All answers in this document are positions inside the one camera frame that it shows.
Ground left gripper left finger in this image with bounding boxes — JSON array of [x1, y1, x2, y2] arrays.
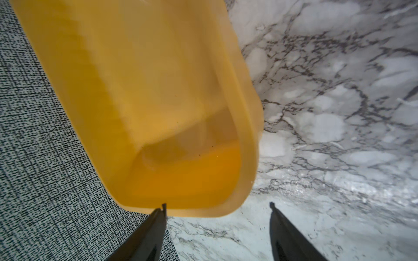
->
[[107, 203, 167, 261]]

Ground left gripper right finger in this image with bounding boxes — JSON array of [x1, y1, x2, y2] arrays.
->
[[270, 202, 327, 261]]

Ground yellow storage box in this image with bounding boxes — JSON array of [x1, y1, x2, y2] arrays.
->
[[10, 1, 264, 218]]

